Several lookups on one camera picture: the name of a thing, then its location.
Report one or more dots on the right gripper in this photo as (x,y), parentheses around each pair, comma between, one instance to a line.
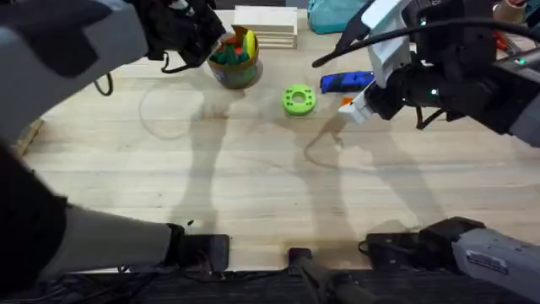
(455,84)

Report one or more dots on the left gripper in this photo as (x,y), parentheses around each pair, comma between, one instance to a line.
(181,29)

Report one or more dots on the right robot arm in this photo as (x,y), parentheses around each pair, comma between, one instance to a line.
(498,257)

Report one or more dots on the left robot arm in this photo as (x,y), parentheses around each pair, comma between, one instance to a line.
(50,38)

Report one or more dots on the blue electric screwdriver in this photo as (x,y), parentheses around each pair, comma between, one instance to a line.
(343,81)

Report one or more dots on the green disc with holes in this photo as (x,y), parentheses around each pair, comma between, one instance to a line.
(299,99)

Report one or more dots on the pale upright wrist plate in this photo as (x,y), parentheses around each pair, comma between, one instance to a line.
(386,46)

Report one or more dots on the tub of small toys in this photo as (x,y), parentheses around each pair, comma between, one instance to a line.
(236,63)

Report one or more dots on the pale wooden box stack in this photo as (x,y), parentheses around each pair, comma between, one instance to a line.
(268,25)

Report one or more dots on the teal fabric bag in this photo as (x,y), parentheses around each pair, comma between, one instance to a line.
(333,14)

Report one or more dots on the black stand post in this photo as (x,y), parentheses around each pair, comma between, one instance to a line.
(312,270)

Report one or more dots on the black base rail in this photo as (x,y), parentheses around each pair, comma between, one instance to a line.
(169,291)

